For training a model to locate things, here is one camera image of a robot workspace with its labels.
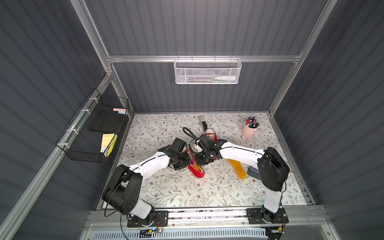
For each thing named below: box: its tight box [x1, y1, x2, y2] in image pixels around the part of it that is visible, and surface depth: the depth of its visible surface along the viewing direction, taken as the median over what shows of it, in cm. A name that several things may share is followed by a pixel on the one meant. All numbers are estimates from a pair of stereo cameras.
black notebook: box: [88, 110, 126, 134], surface depth 76 cm
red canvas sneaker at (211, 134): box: [205, 128, 218, 143], surface depth 104 cm
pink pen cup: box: [241, 122, 259, 139], surface depth 101 cm
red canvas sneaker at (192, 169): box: [186, 149, 205, 179], surface depth 87 cm
